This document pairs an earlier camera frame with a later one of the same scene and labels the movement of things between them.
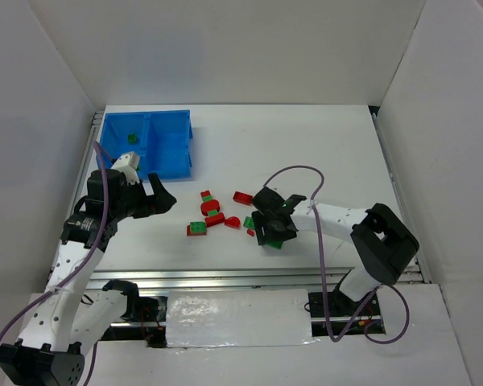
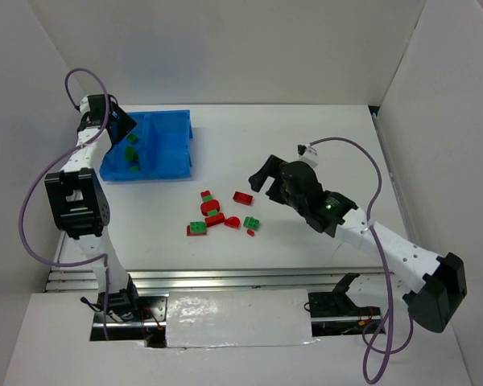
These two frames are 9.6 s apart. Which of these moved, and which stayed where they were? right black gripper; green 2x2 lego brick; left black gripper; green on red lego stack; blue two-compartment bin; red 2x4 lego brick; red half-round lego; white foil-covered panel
Moved: left black gripper; right black gripper
Stayed: red 2x4 lego brick; white foil-covered panel; red half-round lego; blue two-compartment bin; green on red lego stack; green 2x2 lego brick
